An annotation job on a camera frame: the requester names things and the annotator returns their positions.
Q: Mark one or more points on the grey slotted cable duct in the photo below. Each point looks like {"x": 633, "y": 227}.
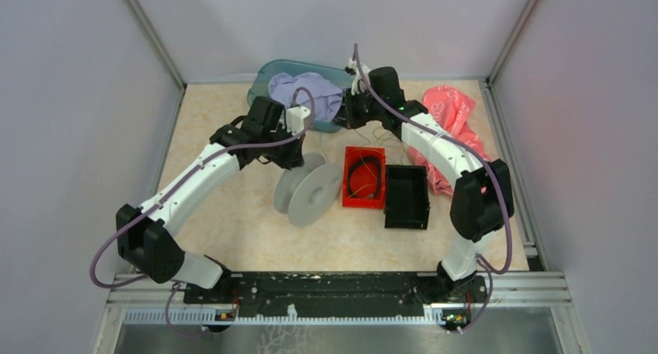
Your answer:
{"x": 216, "y": 317}

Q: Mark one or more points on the teal plastic basin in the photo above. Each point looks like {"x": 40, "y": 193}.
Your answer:
{"x": 335, "y": 75}

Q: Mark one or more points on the grey plastic cable spool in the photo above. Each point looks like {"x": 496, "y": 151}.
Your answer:
{"x": 304, "y": 194}

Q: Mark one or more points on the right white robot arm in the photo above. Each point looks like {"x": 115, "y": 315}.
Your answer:
{"x": 482, "y": 201}

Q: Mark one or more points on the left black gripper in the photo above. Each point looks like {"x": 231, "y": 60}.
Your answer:
{"x": 295, "y": 157}

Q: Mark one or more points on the red plastic bin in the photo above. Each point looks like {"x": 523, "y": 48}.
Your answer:
{"x": 364, "y": 182}

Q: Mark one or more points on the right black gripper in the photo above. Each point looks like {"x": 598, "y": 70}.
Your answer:
{"x": 348, "y": 117}

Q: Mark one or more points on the black plastic bin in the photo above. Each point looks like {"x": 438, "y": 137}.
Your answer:
{"x": 407, "y": 204}

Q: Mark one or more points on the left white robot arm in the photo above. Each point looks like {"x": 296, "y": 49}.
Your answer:
{"x": 145, "y": 235}

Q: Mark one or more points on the pink patterned cloth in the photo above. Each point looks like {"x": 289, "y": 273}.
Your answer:
{"x": 450, "y": 109}

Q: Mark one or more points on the purple cloth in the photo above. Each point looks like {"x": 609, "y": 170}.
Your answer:
{"x": 327, "y": 96}

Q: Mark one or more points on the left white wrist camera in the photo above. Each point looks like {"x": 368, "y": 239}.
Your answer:
{"x": 297, "y": 119}

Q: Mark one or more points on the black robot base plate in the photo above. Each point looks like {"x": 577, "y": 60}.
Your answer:
{"x": 335, "y": 295}

